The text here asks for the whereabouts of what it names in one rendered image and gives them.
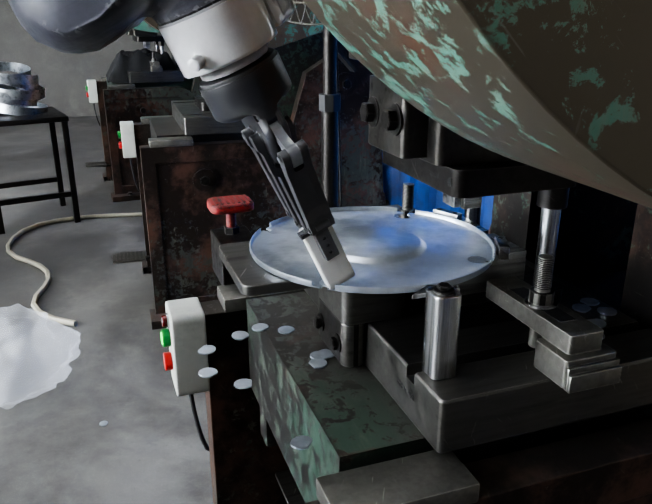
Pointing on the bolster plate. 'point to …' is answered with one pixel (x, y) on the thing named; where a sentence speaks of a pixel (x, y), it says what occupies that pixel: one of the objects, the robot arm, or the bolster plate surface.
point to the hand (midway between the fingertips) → (327, 253)
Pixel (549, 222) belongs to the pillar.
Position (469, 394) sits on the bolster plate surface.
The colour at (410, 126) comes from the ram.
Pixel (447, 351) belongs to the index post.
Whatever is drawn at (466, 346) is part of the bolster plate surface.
